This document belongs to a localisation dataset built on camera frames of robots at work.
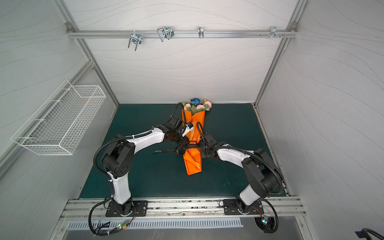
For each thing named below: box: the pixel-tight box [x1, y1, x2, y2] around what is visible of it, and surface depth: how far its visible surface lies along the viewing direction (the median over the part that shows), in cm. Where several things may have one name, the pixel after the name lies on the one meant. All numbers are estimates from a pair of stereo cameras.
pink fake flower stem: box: [196, 98, 213, 111], surface depth 117 cm
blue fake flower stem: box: [190, 98, 201, 107], surface depth 116 cm
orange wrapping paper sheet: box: [182, 109, 205, 176], surface depth 90 cm
